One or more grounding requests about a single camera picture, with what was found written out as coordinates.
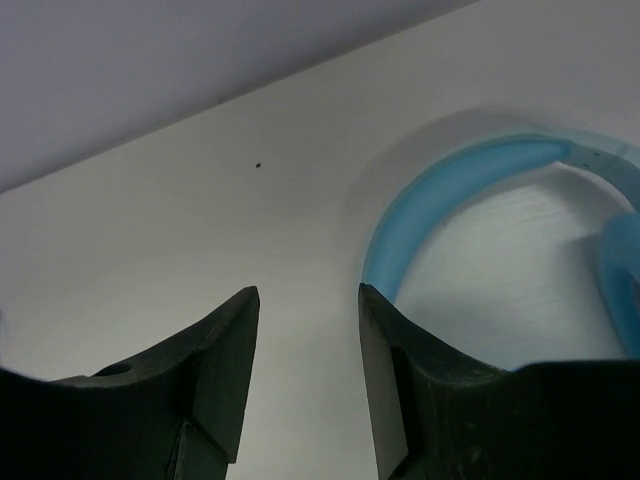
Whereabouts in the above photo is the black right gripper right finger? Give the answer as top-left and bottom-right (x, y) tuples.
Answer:
(358, 285), (639, 479)

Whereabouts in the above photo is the light blue over-ear headphones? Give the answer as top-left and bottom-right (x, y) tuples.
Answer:
(362, 132), (639, 360)

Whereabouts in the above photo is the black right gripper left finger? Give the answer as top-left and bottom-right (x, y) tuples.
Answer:
(1, 287), (259, 479)

